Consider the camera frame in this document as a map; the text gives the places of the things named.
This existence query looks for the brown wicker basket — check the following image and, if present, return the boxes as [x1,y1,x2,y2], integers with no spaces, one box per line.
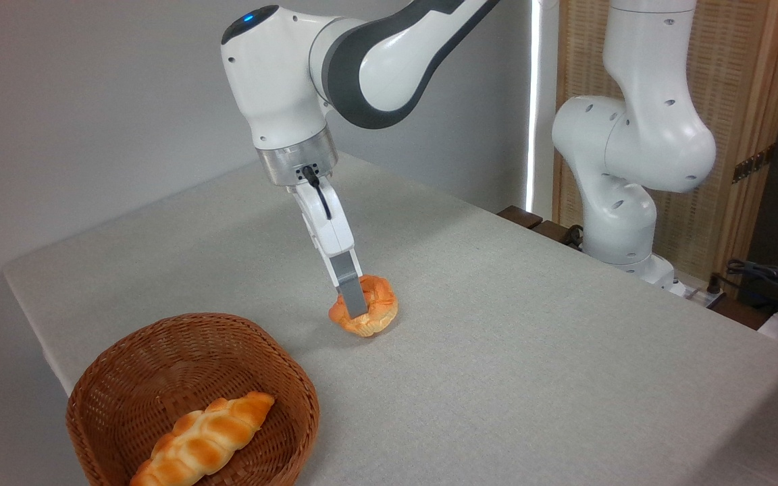
[66,312,321,486]

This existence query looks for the metal screen hinge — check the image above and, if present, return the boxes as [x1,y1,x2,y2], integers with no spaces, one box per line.
[731,144,777,185]

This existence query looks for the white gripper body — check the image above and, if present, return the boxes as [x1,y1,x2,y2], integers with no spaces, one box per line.
[286,174,361,272]

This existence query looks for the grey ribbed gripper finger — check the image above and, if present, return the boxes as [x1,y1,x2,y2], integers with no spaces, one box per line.
[328,250,371,319]

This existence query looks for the white power strip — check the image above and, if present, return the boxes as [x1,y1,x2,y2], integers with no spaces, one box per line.
[671,282,727,309]

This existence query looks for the black cable bundle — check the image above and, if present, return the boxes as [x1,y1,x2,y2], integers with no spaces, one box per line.
[708,259,778,319]

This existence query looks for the grey tablecloth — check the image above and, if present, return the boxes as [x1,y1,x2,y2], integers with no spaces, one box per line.
[2,152,778,486]

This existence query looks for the long braided bread loaf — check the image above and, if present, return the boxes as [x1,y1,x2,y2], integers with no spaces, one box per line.
[129,391,276,486]

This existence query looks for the round golden bread roll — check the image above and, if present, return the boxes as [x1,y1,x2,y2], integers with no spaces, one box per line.
[328,273,400,338]

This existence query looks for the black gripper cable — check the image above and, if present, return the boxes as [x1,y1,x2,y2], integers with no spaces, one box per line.
[301,165,334,221]

